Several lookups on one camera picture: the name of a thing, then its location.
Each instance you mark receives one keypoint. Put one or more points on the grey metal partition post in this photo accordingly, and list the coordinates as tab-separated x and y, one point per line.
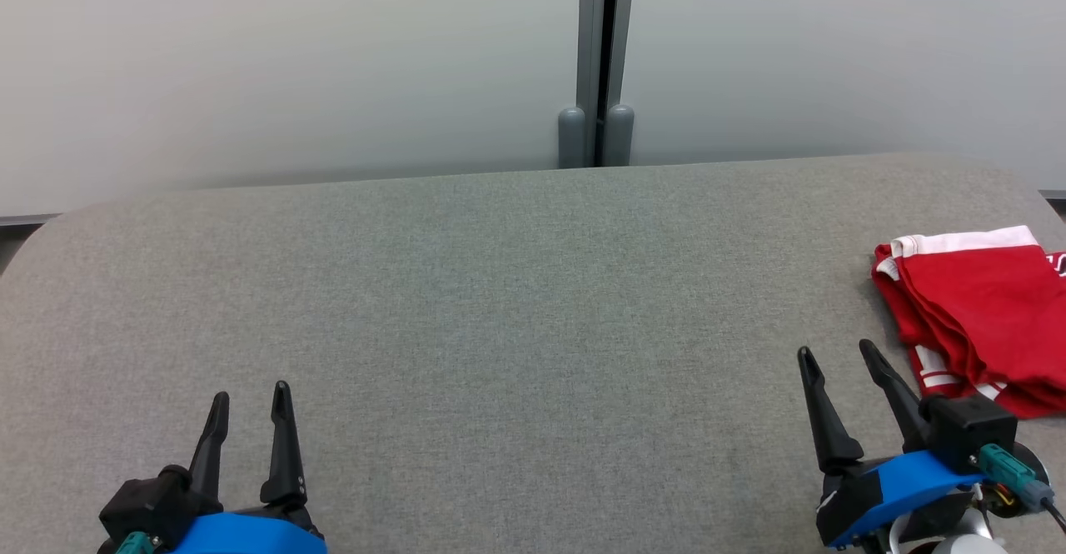
598	54

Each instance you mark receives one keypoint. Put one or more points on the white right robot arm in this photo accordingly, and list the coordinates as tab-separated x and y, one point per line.
949	537

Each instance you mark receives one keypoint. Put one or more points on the red and white jersey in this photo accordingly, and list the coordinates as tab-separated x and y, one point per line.
991	312

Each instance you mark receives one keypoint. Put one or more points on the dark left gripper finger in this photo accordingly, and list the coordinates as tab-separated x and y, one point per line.
210	446
285	446

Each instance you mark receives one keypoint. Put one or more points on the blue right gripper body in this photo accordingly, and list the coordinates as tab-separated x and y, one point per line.
891	496

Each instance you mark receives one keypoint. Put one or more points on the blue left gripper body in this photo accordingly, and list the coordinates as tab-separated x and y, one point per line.
250	533

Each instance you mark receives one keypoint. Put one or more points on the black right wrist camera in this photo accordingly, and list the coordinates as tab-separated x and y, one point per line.
970	433

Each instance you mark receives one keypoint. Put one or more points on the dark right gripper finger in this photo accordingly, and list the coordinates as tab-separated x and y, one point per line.
827	421
895	396

